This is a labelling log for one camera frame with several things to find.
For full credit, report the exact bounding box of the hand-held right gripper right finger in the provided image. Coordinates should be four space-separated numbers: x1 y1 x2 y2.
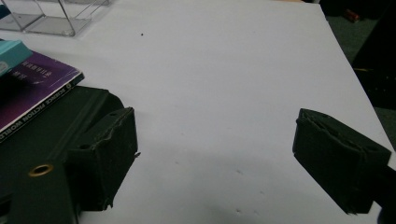
292 107 396 224

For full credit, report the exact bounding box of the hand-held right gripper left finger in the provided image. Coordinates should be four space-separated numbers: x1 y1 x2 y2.
6 106 139 224

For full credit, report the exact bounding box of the purple book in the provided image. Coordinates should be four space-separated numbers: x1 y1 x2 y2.
0 50 86 144

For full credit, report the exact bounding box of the teal picture book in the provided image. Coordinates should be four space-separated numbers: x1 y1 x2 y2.
0 39 34 78

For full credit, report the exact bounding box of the clear acrylic book rack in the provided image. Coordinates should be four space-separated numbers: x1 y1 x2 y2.
0 0 111 37

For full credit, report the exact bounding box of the small red object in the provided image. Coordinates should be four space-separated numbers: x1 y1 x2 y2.
344 8 361 23

